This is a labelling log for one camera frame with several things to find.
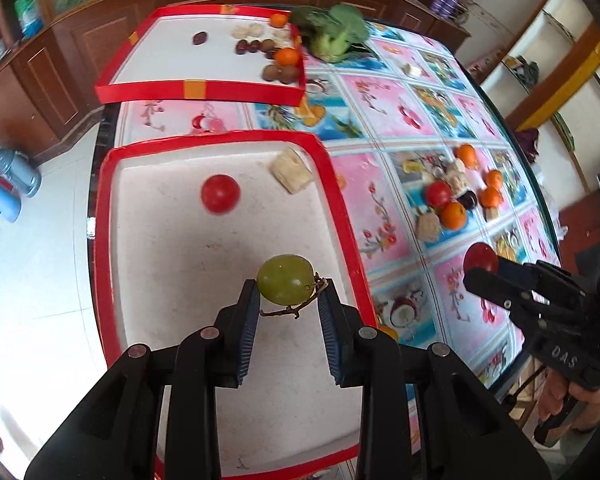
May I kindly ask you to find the white and yellow shelf unit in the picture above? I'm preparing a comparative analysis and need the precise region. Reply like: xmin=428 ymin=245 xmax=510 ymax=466
xmin=480 ymin=0 xmax=600 ymax=191

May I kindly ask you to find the shallow red tray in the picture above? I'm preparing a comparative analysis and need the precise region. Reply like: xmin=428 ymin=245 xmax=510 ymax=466
xmin=91 ymin=130 xmax=381 ymax=480

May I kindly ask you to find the brown wooden cabinet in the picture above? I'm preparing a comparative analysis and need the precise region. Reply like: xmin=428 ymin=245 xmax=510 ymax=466
xmin=0 ymin=0 xmax=471 ymax=161

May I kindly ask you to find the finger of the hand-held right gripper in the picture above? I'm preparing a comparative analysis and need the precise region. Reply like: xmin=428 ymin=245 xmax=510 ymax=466
xmin=497 ymin=256 xmax=547 ymax=287
xmin=464 ymin=267 xmax=531 ymax=322

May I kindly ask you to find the red tomato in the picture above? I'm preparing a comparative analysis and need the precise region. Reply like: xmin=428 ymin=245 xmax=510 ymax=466
xmin=462 ymin=242 xmax=499 ymax=276
xmin=426 ymin=181 xmax=452 ymax=208
xmin=201 ymin=174 xmax=241 ymax=215

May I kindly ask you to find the red tray with orange patches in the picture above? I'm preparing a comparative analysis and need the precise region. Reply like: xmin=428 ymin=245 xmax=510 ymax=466
xmin=94 ymin=4 xmax=308 ymax=108

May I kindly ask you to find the person's right hand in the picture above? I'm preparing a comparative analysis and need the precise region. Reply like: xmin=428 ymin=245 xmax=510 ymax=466
xmin=537 ymin=369 xmax=600 ymax=435

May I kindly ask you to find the green bok choy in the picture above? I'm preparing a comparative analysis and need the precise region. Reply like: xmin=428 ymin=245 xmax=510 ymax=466
xmin=290 ymin=4 xmax=370 ymax=63

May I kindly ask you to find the printed fruit pattern tablecloth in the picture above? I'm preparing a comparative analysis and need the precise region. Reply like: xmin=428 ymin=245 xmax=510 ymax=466
xmin=115 ymin=20 xmax=563 ymax=411

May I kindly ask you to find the green grape with stem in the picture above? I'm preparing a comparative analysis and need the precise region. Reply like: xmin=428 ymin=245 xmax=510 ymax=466
xmin=256 ymin=255 xmax=328 ymax=322

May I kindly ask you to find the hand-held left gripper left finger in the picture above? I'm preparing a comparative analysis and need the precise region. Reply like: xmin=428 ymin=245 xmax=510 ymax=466
xmin=24 ymin=279 xmax=262 ymax=480

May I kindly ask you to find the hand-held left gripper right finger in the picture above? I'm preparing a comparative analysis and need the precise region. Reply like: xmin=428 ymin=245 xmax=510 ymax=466
xmin=316 ymin=277 xmax=553 ymax=480

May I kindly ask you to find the beige bread chunk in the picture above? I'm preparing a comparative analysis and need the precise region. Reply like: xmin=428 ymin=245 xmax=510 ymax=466
xmin=445 ymin=170 xmax=470 ymax=196
xmin=271 ymin=147 xmax=312 ymax=195
xmin=416 ymin=211 xmax=442 ymax=242

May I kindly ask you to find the blue thermos bottle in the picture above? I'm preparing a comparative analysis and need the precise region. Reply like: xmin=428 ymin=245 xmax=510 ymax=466
xmin=0 ymin=180 xmax=22 ymax=223
xmin=0 ymin=149 xmax=42 ymax=197

